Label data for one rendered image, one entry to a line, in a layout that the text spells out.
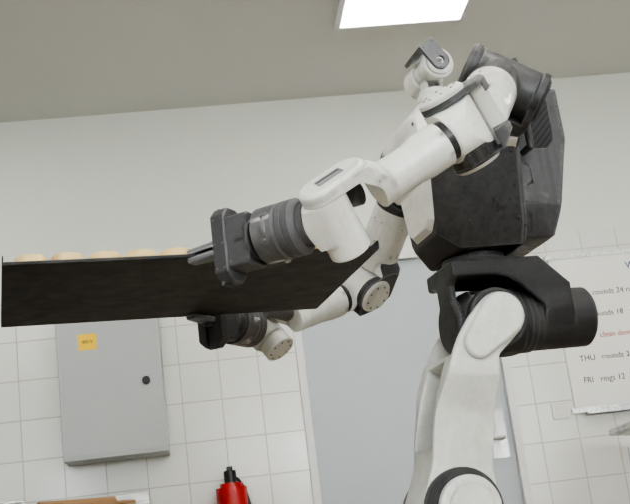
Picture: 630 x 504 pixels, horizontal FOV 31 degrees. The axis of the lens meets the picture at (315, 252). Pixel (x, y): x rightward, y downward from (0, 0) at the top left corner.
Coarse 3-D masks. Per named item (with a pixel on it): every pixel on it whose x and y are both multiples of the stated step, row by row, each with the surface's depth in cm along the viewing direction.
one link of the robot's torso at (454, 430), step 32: (480, 320) 202; (512, 320) 203; (480, 352) 200; (448, 384) 198; (480, 384) 200; (416, 416) 208; (448, 416) 199; (480, 416) 200; (416, 448) 205; (448, 448) 197; (480, 448) 199; (416, 480) 201; (448, 480) 193
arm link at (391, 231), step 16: (368, 224) 247; (384, 224) 243; (400, 224) 243; (384, 240) 244; (400, 240) 246; (384, 256) 246; (384, 272) 246; (368, 288) 245; (384, 288) 247; (368, 304) 247
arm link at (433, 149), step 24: (432, 120) 175; (456, 120) 172; (480, 120) 175; (408, 144) 171; (432, 144) 170; (456, 144) 171; (480, 144) 174; (408, 168) 169; (432, 168) 170; (456, 168) 178
